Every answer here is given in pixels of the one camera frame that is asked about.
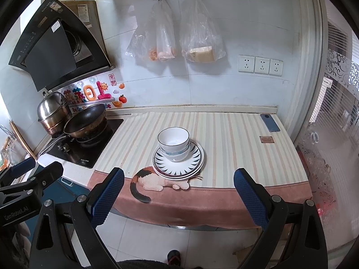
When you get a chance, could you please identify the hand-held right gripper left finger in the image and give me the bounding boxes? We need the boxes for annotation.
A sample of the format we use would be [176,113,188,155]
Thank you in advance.
[29,167,125,269]

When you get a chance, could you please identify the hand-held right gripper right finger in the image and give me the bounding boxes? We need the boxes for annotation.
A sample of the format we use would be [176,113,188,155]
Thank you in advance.
[234,168,328,269]

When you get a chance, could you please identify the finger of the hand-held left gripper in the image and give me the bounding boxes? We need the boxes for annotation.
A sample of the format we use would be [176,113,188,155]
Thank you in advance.
[0,157,37,187]
[26,163,64,198]

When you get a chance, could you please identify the blue leaf pattern plate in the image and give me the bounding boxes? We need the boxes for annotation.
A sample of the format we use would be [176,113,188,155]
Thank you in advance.
[153,141,205,177]

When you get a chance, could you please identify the white floral plate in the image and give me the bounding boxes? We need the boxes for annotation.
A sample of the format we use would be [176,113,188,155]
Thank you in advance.
[153,157,204,180]

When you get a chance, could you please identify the white bowl with dark rim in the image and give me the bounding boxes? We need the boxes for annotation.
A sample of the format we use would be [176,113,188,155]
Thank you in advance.
[157,128,190,153]

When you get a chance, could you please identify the wooden stick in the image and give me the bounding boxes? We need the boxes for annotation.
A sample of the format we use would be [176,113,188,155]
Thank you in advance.
[9,120,37,161]

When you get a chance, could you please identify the striped tablecloth with cat print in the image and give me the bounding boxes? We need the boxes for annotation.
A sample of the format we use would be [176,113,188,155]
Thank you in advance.
[88,111,313,230]

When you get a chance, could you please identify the dark wok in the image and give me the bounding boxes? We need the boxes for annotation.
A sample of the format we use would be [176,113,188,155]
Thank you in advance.
[39,103,107,157]

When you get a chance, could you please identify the stainless steel pot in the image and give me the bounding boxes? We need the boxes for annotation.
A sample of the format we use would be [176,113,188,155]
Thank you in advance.
[37,91,73,135]

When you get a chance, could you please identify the black gas stove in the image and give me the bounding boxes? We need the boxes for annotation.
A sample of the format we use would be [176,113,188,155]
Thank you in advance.
[46,118,124,169]

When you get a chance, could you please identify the blue phone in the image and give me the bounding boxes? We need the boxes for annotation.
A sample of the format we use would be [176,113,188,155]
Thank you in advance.
[260,113,281,133]

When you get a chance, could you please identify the red black slipper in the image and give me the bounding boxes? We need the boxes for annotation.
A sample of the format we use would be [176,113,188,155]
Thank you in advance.
[167,250,181,266]

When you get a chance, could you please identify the patterned glass door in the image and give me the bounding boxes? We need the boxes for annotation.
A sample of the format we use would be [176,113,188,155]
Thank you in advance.
[294,0,359,258]

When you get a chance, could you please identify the black range hood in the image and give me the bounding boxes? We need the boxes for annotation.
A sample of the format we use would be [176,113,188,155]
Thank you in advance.
[8,0,115,91]

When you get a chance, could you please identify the clear plastic bag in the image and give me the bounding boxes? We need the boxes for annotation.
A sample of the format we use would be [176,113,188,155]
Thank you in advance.
[153,0,178,62]
[126,3,158,62]
[179,0,226,63]

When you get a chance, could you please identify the colourful wall stickers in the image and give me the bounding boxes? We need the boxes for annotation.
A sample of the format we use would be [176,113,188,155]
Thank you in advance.
[62,74,127,113]

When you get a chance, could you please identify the white wall socket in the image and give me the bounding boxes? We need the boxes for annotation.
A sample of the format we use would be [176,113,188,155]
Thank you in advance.
[269,59,284,77]
[238,55,255,73]
[255,57,270,75]

